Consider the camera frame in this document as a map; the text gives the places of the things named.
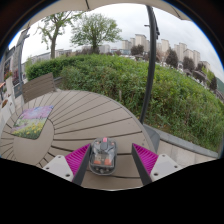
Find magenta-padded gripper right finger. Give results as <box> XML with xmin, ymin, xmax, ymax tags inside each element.
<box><xmin>131</xmin><ymin>142</ymin><xmax>184</xmax><ymax>187</ymax></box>

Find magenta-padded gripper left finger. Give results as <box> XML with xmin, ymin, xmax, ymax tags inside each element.
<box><xmin>42</xmin><ymin>143</ymin><xmax>92</xmax><ymax>187</ymax></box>

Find floral print mouse pad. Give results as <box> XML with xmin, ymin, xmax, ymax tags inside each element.
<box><xmin>11</xmin><ymin>105</ymin><xmax>55</xmax><ymax>140</ymax></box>

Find green hedge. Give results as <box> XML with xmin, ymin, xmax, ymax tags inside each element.
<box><xmin>25</xmin><ymin>53</ymin><xmax>224</xmax><ymax>153</ymax></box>

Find white flower planter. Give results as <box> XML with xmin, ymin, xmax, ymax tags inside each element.
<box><xmin>0</xmin><ymin>96</ymin><xmax>15</xmax><ymax>126</ymax></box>

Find slatted wooden chair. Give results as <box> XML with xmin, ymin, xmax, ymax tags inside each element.
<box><xmin>21</xmin><ymin>72</ymin><xmax>65</xmax><ymax>104</ymax></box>

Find dark curved umbrella pole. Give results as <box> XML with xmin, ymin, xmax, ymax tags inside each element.
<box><xmin>138</xmin><ymin>4</ymin><xmax>161</xmax><ymax>125</ymax></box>

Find distant apartment buildings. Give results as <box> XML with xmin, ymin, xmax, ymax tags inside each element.
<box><xmin>121</xmin><ymin>33</ymin><xmax>212</xmax><ymax>73</ymax></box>

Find sparse thin-trunked tree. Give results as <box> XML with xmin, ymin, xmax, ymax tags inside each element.
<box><xmin>34</xmin><ymin>11</ymin><xmax>84</xmax><ymax>60</ymax></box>

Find round leafy tree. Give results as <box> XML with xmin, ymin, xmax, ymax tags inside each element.
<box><xmin>69</xmin><ymin>12</ymin><xmax>123</xmax><ymax>55</ymax></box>

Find beige umbrella canopy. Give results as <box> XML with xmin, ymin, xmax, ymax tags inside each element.
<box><xmin>22</xmin><ymin>0</ymin><xmax>193</xmax><ymax>30</ymax></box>

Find dark sign post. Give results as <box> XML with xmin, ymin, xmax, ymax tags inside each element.
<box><xmin>13</xmin><ymin>27</ymin><xmax>32</xmax><ymax>98</ymax></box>

